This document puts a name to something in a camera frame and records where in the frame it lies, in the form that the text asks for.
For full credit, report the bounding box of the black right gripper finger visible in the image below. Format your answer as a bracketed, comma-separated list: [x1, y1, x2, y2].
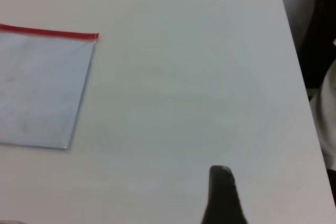
[201, 165, 249, 224]

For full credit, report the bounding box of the clear zip bag red zipper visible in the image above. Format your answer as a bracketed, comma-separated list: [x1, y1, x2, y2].
[0, 23, 100, 153]

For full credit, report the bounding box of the dark brown fabric object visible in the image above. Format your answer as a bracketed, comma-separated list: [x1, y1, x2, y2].
[300, 0, 336, 89]

